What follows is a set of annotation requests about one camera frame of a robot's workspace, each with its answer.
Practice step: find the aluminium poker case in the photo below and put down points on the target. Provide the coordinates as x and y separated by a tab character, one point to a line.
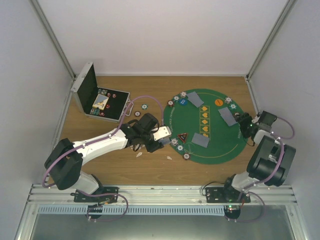
85	89

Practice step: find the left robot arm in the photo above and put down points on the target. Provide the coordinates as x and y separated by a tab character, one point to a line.
64	164

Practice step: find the blue playing card deck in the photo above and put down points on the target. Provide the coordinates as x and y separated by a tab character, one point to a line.
165	141

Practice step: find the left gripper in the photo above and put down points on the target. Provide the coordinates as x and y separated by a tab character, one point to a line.
152	148

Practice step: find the red hundred chip stack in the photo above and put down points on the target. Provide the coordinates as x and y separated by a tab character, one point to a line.
137	113

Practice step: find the clear round button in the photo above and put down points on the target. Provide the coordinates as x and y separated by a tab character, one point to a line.
190	148

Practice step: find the green fifty chip stack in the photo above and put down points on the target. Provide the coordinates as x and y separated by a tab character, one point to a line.
144	106

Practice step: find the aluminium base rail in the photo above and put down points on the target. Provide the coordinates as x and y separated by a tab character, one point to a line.
156	200

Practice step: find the card pack in case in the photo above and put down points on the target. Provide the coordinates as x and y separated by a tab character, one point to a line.
100	102

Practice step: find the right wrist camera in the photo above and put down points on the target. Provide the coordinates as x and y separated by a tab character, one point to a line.
264	123

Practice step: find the round green poker mat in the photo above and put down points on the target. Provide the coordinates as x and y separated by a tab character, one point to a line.
226	142

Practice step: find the chips in case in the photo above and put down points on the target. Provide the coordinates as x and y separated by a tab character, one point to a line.
102	91

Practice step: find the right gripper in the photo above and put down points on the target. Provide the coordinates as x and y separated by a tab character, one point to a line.
242	120

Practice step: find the white debris pile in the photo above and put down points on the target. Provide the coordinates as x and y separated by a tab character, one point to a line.
143	152

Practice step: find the card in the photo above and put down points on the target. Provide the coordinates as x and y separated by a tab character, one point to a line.
225	111
189	95
196	101
200	140
230	120

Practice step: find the red triangle dealer button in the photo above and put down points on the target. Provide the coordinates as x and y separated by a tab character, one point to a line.
183	137

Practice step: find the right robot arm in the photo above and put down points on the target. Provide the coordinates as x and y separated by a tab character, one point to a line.
271	161

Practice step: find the hundred chips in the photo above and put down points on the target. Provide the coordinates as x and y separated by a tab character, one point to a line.
186	156
170	103
236	114

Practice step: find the ten chips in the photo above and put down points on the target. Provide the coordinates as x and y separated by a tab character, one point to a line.
228	100
183	94
174	142

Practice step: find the blue small blind button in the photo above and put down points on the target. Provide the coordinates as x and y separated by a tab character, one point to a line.
183	102

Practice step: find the orange big blind button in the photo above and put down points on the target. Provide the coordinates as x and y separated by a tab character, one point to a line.
219	102

